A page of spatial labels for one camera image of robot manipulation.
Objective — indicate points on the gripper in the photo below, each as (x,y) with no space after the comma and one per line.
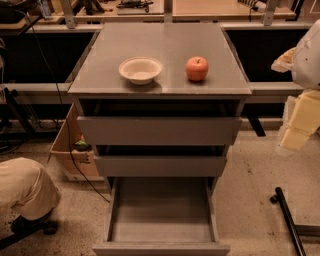
(307,63)

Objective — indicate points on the grey bottom drawer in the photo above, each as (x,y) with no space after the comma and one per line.
(164,216)

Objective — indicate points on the grey drawer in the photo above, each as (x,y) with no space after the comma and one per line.
(164,216)
(159,131)
(161,161)

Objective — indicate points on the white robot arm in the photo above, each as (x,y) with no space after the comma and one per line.
(303,61)

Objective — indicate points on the grey drawer cabinet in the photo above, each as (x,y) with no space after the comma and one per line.
(100,91)

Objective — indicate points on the grey middle drawer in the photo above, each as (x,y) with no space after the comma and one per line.
(161,161)

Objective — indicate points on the grey top drawer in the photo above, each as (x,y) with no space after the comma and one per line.
(159,131)

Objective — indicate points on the black metal bar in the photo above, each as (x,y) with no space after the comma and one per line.
(279,198)

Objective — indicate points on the red apple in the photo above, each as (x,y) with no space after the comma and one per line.
(197,68)

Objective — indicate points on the cardboard box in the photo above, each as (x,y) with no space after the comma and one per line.
(76,165)

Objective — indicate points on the green object in box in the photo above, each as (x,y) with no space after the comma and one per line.
(81,145)

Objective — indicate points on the black tool on workbench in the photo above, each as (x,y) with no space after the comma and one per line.
(135,4)

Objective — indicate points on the wooden workbench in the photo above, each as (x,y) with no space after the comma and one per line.
(15,14)

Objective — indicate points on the person's beige trouser leg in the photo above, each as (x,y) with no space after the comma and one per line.
(26,188)

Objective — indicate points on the black shoe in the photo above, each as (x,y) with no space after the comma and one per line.
(21,225)

